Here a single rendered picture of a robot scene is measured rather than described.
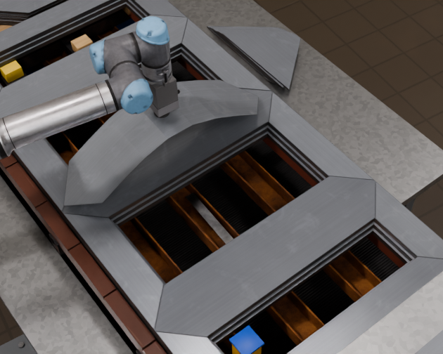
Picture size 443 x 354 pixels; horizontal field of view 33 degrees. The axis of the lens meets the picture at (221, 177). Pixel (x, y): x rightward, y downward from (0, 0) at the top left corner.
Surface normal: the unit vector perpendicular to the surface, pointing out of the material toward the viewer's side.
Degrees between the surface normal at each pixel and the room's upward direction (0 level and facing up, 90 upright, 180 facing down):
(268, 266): 0
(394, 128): 0
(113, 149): 28
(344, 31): 0
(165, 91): 90
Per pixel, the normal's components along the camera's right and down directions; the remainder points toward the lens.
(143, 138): -0.27, -0.44
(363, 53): -0.02, -0.62
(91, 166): -0.43, -0.28
